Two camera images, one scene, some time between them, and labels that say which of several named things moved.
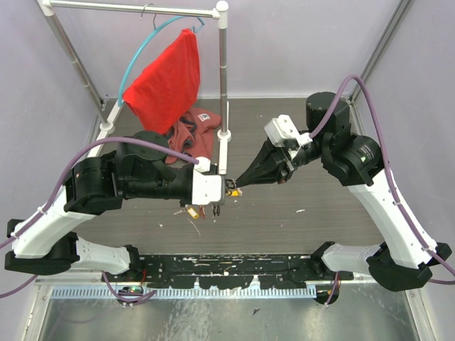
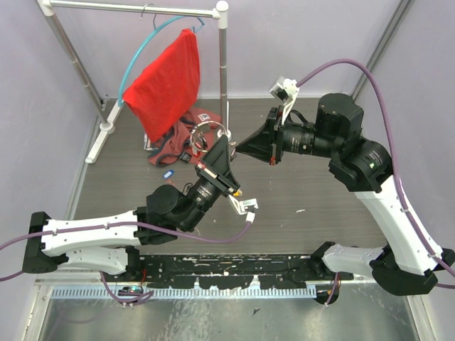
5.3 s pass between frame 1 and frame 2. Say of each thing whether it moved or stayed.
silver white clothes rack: stayed
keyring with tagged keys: moved
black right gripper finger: moved
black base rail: stayed
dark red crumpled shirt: stayed
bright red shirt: stayed
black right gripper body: moved
